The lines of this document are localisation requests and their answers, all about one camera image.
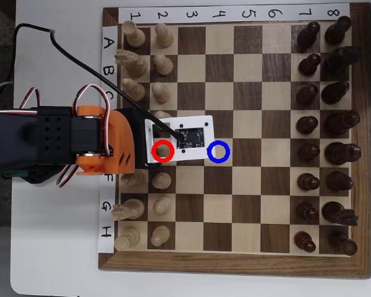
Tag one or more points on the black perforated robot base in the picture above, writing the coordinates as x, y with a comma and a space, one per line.
34, 179

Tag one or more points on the light wooden rook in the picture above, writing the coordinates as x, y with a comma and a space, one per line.
128, 238
135, 36

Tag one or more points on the white paper strip with numbers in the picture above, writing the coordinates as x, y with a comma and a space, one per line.
173, 14

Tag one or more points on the light wooden knight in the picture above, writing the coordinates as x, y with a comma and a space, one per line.
133, 208
136, 65

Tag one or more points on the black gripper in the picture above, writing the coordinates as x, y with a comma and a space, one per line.
139, 124

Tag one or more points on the black and orange robot arm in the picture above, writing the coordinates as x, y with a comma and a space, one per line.
34, 139

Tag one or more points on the dark wooden pawn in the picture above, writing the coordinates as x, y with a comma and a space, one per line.
306, 125
307, 35
304, 241
308, 65
306, 96
307, 211
308, 182
308, 153

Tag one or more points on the dark wooden king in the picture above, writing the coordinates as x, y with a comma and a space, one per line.
340, 153

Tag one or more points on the dark wooden bishop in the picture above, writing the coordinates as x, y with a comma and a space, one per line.
339, 181
334, 92

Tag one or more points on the white paper strip with letters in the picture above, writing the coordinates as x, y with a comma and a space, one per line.
110, 193

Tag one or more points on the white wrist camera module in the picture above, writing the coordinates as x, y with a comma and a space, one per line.
198, 151

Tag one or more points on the light wooden bishop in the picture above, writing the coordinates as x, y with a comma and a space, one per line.
139, 181
135, 89

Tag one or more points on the dark wooden knight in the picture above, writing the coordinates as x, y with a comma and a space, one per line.
340, 60
335, 212

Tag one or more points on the dark wooden rook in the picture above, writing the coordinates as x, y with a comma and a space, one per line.
341, 242
337, 32

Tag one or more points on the dark wooden queen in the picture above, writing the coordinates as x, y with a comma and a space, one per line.
340, 122

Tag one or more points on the light wooden pawn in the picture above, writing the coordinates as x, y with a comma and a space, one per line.
164, 65
160, 92
163, 114
163, 150
164, 37
161, 206
161, 181
159, 235

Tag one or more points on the wooden chessboard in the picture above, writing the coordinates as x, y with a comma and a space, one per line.
247, 123

